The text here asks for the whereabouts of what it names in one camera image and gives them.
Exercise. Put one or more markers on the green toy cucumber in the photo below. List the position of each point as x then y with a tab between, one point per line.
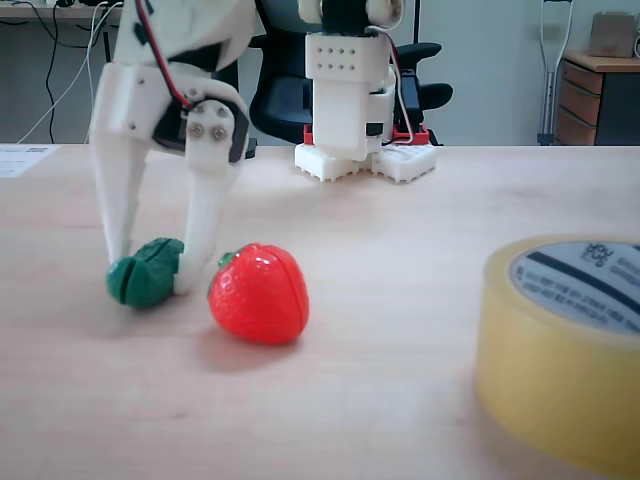
145	282

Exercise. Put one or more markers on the white printed paper sheet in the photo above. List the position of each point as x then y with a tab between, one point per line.
20	157

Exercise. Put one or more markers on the red toy strawberry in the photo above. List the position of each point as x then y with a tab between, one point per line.
260	295

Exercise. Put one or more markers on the black office chair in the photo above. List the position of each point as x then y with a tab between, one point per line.
280	110

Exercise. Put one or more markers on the red table clamp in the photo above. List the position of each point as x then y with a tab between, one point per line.
309	135
412	135

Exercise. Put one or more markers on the grey metal crutch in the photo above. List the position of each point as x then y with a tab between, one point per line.
550	75

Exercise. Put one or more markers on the yellow tape roll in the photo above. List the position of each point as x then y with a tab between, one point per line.
550	360

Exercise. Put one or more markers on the brown drawer cabinet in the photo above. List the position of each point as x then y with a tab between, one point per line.
580	100

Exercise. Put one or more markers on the cardboard box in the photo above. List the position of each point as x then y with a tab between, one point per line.
612	35

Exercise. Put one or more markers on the black desk clamp mount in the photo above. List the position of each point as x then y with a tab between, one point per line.
253	148

